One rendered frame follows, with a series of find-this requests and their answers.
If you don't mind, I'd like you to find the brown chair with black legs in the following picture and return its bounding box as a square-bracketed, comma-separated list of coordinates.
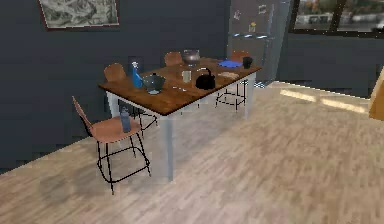
[71, 95, 152, 196]
[103, 62, 159, 138]
[163, 51, 184, 67]
[214, 50, 251, 112]

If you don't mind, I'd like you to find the wooden table with white legs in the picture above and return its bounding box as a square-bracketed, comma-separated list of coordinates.
[97, 56, 263, 183]

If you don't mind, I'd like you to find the black kettle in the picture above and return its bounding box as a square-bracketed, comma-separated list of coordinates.
[194, 67, 217, 91]

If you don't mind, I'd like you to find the dark grey bowl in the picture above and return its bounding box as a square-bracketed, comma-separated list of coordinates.
[141, 72, 167, 95]

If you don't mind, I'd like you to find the beige bread slice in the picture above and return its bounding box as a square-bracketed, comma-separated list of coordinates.
[218, 71, 241, 80]

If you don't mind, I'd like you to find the grey metal pot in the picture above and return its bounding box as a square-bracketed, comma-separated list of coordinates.
[181, 49, 202, 66]

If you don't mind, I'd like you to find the blue plate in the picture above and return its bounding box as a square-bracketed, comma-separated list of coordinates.
[217, 59, 244, 69]

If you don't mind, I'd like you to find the blue spray bottle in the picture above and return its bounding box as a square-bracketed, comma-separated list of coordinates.
[130, 61, 144, 89]

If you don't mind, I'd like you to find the dark blue bottle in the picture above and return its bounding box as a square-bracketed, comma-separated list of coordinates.
[120, 106, 132, 134]

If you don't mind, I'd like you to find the grey fridge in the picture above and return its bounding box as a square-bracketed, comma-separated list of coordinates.
[226, 0, 296, 88]

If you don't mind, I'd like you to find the framed grey picture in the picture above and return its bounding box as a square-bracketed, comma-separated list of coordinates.
[37, 0, 121, 32]

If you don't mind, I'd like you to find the black framed window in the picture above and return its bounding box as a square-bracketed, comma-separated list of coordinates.
[287, 0, 384, 39]

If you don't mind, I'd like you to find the tan wooden cabinet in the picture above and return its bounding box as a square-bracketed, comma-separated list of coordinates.
[368, 65, 384, 122]

